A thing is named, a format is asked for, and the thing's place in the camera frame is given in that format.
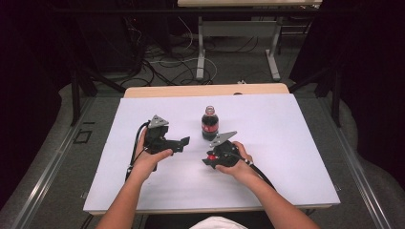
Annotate desk with white legs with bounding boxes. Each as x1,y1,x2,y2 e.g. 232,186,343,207
177,0,323,82

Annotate person's dark trousers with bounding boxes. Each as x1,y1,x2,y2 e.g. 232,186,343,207
144,211,285,229

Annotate black computer case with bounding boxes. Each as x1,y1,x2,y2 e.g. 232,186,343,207
75,13,142,73

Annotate person's left hand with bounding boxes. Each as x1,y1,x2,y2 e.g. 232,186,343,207
129,127,175,184

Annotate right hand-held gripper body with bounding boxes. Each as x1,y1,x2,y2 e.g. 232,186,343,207
208,130,244,170

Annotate person's right hand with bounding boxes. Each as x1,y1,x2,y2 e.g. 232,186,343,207
215,140,256,184

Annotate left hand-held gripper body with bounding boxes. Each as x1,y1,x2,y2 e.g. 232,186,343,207
142,114,176,156

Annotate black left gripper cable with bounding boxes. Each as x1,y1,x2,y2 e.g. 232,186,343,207
124,120,151,183

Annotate white board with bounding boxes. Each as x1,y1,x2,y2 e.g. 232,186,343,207
83,94,341,214

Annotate dark curtain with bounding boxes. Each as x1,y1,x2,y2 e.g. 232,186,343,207
289,0,405,189
0,0,77,208

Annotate dark soda bottle red label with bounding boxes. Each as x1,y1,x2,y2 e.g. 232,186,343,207
201,105,221,142

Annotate black metal stand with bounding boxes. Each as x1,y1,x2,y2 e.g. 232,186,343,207
70,66,127,127
288,62,344,129

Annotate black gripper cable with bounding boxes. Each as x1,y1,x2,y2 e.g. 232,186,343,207
124,120,151,183
223,151,277,192

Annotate wooden table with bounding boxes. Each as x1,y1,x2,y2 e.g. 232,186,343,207
83,83,341,216

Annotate black crossbar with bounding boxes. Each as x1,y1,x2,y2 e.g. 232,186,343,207
53,7,319,15

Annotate person's white shirt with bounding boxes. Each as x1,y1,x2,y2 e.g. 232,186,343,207
188,215,249,229

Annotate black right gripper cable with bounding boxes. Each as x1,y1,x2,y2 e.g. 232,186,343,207
223,151,277,192

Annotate aluminium floor rail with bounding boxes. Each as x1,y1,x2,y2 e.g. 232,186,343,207
318,94,394,229
11,96,96,229

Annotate white floor cable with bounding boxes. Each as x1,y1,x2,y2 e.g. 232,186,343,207
148,16,219,84

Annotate black floor cable bundle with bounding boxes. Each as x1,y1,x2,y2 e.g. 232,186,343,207
120,17,260,88

